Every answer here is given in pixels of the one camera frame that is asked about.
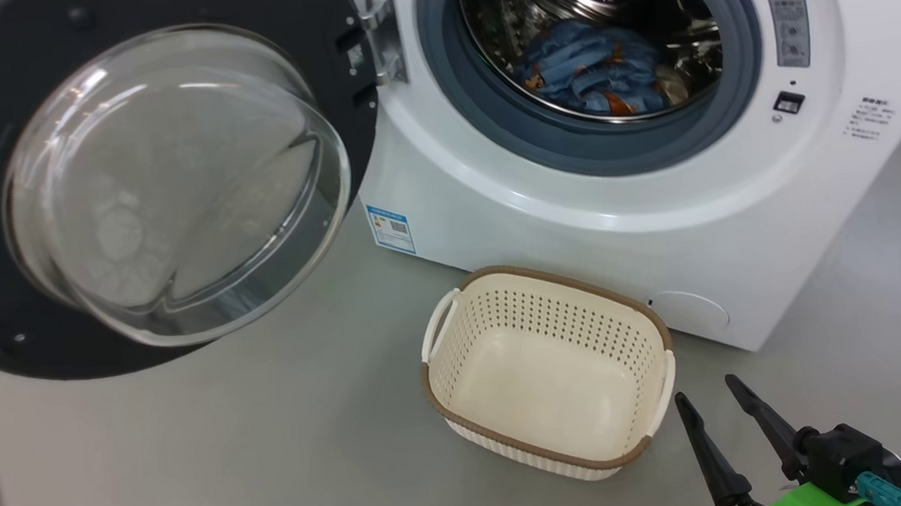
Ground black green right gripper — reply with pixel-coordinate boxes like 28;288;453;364
672;366;901;506

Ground beige garment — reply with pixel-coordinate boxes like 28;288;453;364
652;64;690;106

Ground blue garment with orange patches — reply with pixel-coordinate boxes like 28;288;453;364
515;15;670;122

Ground round black glass washer door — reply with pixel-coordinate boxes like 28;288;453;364
0;0;392;384

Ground cream perforated laundry basket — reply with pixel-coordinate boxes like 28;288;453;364
418;258;681;489

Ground white front-load washing machine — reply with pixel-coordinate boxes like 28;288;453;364
348;0;901;369

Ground grey rubber door gasket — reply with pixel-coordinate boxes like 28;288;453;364
415;0;769;185

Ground metal washer door hinge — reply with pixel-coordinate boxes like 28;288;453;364
363;0;410;87

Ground round white filter cover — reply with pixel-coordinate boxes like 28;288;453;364
648;288;732;337

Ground printed instruction text sticker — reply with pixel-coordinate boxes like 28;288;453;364
843;95;897;144

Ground blue energy label sticker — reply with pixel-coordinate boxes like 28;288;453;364
365;202;418;258

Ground grey warning label sticker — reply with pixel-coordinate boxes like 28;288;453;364
767;0;813;70

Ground perforated steel washer drum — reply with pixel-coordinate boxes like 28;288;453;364
458;0;727;130

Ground teal cable connector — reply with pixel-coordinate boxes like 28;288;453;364
855;470;901;506

